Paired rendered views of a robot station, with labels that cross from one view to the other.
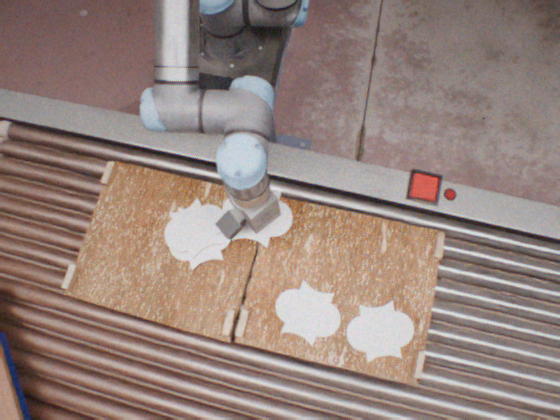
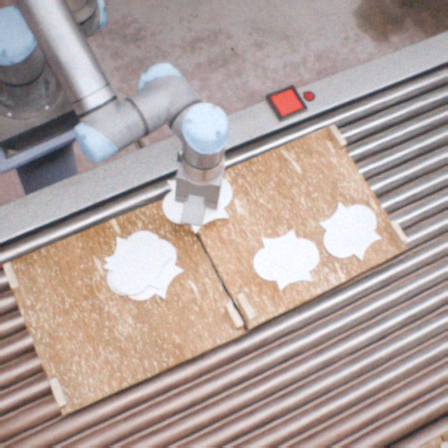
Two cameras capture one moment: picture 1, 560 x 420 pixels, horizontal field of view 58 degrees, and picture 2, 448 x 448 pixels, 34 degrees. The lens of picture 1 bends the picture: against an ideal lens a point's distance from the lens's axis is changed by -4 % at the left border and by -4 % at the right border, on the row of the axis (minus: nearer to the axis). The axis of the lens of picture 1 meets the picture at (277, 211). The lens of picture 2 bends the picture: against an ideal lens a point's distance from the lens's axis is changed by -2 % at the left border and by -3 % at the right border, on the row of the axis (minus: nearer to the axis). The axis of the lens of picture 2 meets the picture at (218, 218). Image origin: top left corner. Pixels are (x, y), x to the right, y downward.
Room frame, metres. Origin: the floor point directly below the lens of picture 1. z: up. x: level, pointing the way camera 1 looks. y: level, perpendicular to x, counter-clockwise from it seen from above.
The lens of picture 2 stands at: (-0.03, 0.57, 2.44)
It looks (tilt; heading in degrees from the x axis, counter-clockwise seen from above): 66 degrees down; 300
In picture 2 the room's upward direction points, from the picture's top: 10 degrees clockwise
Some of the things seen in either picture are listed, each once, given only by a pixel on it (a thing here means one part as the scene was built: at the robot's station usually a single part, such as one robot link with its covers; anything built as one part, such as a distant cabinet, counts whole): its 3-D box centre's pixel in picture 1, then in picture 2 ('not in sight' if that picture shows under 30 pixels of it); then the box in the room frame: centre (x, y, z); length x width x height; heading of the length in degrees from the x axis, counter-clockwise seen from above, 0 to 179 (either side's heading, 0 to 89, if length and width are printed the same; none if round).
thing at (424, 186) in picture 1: (424, 187); (286, 103); (0.38, -0.36, 0.92); 0.06 x 0.06 x 0.01; 66
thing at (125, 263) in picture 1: (167, 246); (121, 299); (0.35, 0.27, 0.93); 0.41 x 0.35 x 0.02; 66
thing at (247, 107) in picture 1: (239, 112); (163, 100); (0.44, 0.03, 1.32); 0.11 x 0.11 x 0.08; 76
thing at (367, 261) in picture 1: (342, 286); (292, 221); (0.18, -0.11, 0.93); 0.41 x 0.35 x 0.02; 67
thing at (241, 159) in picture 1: (243, 166); (203, 135); (0.34, 0.04, 1.33); 0.09 x 0.08 x 0.11; 166
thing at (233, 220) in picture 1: (242, 206); (196, 188); (0.33, 0.06, 1.17); 0.12 x 0.09 x 0.16; 119
